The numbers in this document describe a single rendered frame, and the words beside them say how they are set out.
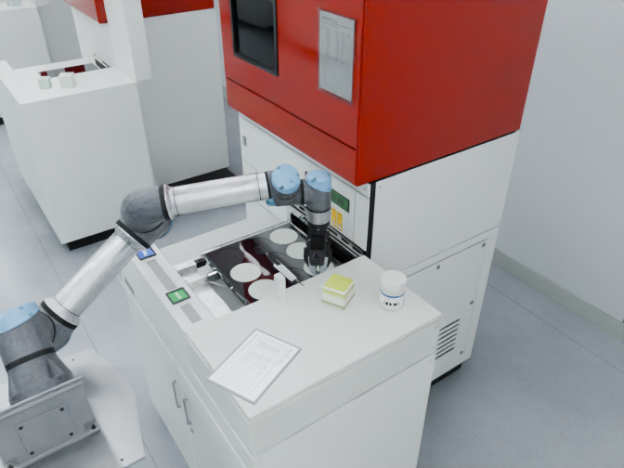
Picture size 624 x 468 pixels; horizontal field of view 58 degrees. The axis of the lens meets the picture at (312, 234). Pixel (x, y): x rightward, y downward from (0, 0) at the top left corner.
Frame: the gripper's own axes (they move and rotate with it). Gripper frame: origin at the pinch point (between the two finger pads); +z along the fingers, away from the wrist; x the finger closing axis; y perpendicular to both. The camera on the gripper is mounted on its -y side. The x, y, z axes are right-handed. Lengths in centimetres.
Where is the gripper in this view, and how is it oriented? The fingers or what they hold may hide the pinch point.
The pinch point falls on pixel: (318, 275)
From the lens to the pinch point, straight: 179.9
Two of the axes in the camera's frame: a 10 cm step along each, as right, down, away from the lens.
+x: -10.0, -0.3, 0.4
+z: 0.0, 8.3, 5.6
